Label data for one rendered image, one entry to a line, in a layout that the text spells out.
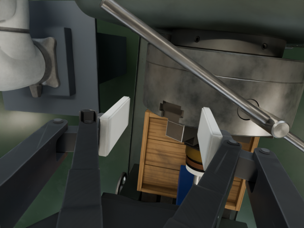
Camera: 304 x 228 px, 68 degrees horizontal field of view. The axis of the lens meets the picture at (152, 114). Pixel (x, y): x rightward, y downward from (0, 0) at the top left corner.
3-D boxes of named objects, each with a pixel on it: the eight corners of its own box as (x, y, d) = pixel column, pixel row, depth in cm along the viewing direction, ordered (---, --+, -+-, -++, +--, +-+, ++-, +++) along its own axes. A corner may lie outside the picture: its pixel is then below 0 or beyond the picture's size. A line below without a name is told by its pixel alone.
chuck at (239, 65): (145, 42, 60) (151, 43, 31) (257, 54, 63) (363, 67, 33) (144, 55, 62) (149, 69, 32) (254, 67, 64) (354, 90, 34)
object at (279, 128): (249, 102, 37) (294, 127, 26) (240, 113, 38) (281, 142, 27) (239, 95, 37) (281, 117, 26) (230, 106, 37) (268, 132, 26)
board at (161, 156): (147, 108, 76) (144, 111, 72) (258, 125, 71) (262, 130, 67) (139, 184, 85) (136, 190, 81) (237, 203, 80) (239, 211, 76)
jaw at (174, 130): (197, 93, 49) (162, 100, 40) (218, 99, 46) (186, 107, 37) (189, 140, 52) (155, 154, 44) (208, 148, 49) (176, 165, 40)
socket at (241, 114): (254, 101, 37) (263, 106, 34) (241, 117, 38) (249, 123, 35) (239, 90, 36) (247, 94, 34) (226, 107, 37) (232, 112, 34)
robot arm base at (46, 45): (19, 94, 90) (8, 97, 85) (11, 35, 84) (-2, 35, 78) (61, 97, 87) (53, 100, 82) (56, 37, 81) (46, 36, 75)
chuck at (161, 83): (144, 55, 62) (149, 69, 32) (254, 67, 64) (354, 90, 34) (141, 87, 64) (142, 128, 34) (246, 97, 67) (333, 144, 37)
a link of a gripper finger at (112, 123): (106, 157, 16) (97, 155, 16) (128, 125, 23) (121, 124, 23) (109, 118, 15) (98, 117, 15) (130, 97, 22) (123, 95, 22)
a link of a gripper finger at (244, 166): (225, 157, 13) (276, 164, 13) (213, 127, 18) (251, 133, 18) (220, 178, 14) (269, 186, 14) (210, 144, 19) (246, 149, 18)
